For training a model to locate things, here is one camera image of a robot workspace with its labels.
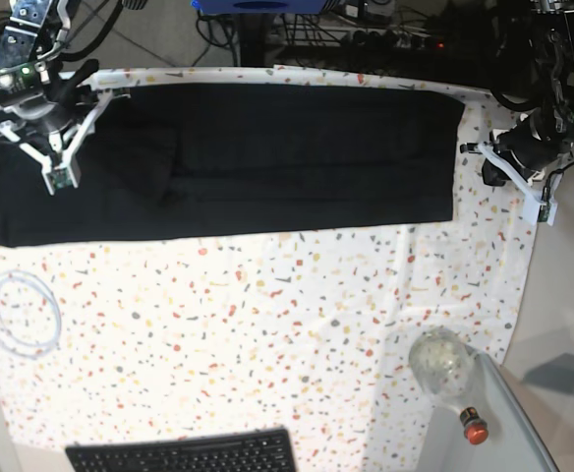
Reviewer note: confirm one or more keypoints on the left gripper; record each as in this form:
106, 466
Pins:
520, 154

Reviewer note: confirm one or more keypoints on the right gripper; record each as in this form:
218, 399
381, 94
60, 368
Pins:
41, 109

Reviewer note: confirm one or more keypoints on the black t-shirt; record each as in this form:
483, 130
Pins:
200, 160

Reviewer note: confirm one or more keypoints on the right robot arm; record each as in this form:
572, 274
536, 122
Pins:
40, 31

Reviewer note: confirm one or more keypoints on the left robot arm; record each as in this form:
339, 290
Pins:
532, 74

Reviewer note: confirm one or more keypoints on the clear plastic bottle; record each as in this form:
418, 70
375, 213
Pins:
445, 369

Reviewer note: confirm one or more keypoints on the black power strip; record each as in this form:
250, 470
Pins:
388, 40

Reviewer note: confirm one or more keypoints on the terrazzo patterned tablecloth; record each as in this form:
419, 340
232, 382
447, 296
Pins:
160, 341

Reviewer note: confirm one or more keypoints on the frosted glass panel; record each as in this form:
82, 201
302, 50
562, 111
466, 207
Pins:
513, 443

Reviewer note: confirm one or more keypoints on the black computer keyboard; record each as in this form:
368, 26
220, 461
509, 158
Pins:
266, 450

